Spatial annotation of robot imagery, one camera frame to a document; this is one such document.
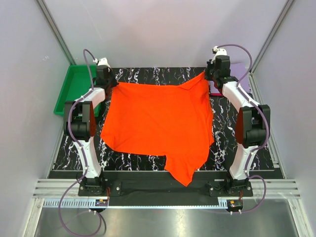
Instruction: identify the orange t shirt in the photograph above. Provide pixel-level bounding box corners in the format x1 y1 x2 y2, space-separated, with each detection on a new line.
101 73 214 186

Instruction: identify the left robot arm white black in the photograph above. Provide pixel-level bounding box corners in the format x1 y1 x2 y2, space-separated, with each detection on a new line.
63 63 118 196

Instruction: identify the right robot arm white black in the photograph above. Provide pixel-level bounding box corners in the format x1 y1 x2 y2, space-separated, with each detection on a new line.
205 55 271 196

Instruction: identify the folded purple t shirt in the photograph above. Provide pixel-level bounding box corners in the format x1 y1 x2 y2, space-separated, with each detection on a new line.
208 63 250 93

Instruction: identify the folded pink t shirt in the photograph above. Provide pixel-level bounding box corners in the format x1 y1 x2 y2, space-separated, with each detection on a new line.
210 92 223 96

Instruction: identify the green plastic bin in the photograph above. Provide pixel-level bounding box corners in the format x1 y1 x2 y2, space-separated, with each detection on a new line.
54 65 91 116

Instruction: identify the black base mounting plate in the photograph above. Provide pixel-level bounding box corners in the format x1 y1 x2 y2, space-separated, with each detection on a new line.
79 171 253 208

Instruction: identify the left small circuit board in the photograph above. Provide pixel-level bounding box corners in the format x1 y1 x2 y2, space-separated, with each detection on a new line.
95 198 109 207

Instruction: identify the small circuit board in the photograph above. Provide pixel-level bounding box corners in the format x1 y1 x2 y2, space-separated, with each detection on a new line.
95 198 109 207
228 199 243 209

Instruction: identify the right small circuit board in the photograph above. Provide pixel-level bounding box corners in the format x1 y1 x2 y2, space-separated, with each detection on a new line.
228 199 243 209

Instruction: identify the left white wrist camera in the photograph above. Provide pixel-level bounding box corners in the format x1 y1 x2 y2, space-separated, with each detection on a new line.
93 57 111 68

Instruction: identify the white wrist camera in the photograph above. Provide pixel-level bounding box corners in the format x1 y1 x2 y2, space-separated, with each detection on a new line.
93 57 111 68
212 46 227 57

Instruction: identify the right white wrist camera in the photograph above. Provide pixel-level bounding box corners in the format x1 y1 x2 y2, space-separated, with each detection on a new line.
212 46 227 57

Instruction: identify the aluminium frame rail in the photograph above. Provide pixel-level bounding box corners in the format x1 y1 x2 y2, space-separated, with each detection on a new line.
33 179 300 209

